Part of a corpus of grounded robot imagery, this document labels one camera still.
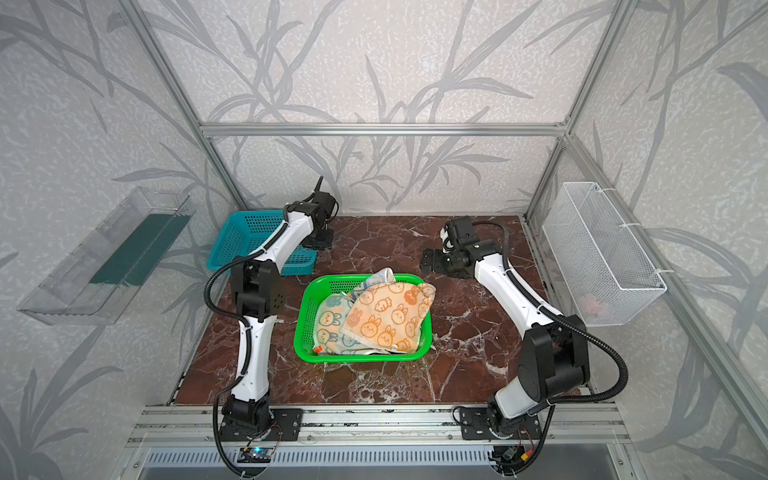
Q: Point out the teal plastic basket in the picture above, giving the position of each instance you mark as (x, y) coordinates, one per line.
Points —
(244, 231)

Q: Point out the pink item in wire basket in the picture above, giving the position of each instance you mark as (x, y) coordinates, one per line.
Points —
(591, 306)

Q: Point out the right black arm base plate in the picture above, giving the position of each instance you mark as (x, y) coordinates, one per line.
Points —
(483, 423)

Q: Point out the right wired connector board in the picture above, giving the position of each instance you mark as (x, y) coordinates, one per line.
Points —
(511, 456)

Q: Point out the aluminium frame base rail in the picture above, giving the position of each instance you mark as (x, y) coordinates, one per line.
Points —
(381, 435)

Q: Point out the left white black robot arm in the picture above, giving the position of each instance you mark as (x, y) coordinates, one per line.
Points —
(256, 286)

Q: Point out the green lit circuit board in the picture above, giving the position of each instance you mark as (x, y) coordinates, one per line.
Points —
(255, 455)

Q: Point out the clear plastic wall shelf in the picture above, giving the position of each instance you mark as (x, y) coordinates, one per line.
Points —
(95, 283)

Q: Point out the orange bunny towel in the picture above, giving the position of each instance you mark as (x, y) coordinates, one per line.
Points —
(389, 316)

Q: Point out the blue bunny towel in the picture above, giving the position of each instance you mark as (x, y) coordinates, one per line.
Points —
(334, 310)

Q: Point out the white wire mesh basket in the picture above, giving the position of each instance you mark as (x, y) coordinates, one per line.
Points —
(598, 253)

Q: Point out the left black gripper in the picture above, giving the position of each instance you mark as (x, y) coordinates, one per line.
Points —
(319, 238)

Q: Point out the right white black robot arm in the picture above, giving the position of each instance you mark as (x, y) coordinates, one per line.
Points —
(554, 357)

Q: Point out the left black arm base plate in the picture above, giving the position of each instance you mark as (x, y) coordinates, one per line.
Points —
(285, 423)

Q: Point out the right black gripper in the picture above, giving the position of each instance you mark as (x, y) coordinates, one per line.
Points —
(432, 263)

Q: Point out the green plastic basket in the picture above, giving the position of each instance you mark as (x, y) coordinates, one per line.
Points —
(319, 289)

